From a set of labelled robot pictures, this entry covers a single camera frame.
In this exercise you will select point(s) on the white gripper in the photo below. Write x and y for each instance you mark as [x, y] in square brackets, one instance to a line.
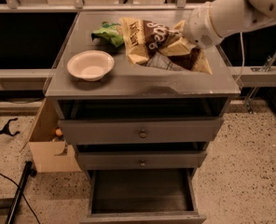
[200, 28]

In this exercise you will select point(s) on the brown chip bag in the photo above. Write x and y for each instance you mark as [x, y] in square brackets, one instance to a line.
[143, 39]

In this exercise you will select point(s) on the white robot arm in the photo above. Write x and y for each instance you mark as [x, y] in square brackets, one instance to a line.
[230, 17]

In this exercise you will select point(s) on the green chip bag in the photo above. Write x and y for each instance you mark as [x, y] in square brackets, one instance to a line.
[111, 32]

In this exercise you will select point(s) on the grey top drawer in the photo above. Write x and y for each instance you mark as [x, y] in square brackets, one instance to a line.
[138, 131]

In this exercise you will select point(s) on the grey drawer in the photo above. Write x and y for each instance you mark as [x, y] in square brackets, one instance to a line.
[162, 196]
[138, 131]
[141, 160]

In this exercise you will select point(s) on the grey drawer cabinet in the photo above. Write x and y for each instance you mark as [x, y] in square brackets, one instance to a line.
[135, 92]

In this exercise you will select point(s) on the grey middle drawer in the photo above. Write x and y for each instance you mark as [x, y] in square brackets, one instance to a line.
[141, 160]

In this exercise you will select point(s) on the grey bottom drawer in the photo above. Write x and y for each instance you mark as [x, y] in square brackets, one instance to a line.
[162, 196]

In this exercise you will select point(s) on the white bowl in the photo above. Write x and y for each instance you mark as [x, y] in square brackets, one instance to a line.
[91, 65]

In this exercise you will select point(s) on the orange ball in box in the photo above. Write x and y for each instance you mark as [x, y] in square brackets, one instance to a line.
[58, 133]

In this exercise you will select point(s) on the cardboard box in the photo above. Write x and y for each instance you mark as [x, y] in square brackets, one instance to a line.
[50, 153]

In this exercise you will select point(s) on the black clamp tool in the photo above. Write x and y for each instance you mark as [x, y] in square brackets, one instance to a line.
[5, 130]

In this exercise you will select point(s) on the black pole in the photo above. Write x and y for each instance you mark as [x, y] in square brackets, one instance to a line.
[27, 170]

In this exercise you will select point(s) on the metal railing frame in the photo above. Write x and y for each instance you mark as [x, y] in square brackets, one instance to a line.
[82, 3]

